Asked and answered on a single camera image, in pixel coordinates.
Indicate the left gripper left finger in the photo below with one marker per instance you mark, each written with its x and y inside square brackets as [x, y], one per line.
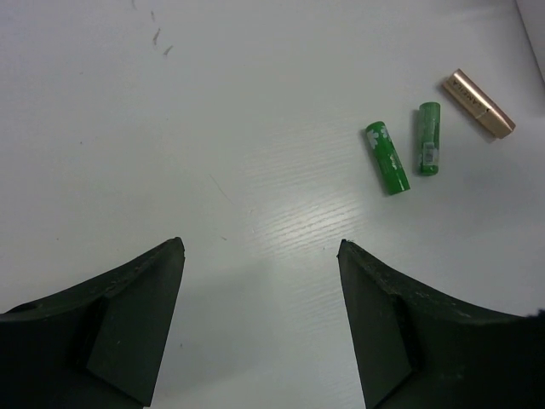
[98, 344]

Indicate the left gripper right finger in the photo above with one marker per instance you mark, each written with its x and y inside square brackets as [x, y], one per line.
[417, 347]

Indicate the dark green lip balm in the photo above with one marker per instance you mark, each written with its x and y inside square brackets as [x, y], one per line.
[389, 164]

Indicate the light green lip balm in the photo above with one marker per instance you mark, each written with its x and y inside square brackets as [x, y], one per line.
[428, 137]

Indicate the rose gold lipstick tube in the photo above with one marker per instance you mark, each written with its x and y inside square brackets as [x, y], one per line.
[478, 104]

